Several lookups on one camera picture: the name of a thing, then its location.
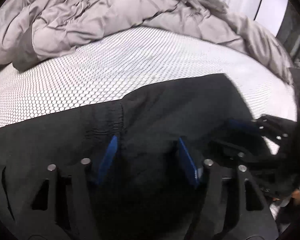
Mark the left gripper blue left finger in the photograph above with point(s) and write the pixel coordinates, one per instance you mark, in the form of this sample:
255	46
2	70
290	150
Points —
107	160

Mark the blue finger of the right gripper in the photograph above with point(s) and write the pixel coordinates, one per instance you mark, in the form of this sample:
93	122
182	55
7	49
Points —
243	126

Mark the white honeycomb mattress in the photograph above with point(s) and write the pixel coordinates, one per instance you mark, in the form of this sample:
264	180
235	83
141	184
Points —
109	69

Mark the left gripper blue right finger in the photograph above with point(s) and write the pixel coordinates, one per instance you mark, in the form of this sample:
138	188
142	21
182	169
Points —
187	163

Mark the grey crumpled duvet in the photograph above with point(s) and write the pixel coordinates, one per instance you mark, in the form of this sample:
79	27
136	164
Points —
32	31

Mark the person's right hand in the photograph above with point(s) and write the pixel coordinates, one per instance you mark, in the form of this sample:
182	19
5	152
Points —
296	197

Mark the dark shelving unit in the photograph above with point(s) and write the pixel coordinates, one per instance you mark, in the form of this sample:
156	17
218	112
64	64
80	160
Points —
289	34

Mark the white curtain right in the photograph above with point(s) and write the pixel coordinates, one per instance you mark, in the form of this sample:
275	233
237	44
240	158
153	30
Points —
271	14

